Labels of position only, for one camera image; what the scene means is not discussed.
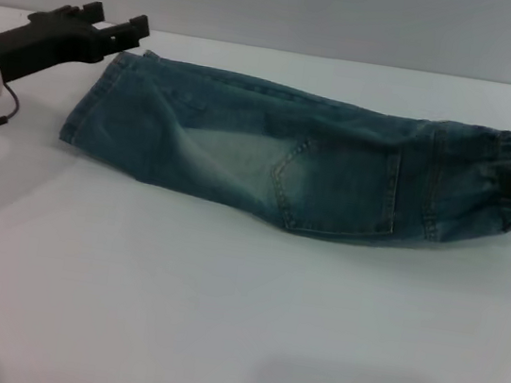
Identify blue denim shorts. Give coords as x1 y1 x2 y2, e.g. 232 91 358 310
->
48 39 511 267

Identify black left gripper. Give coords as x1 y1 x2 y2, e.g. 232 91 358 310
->
0 0 155 103

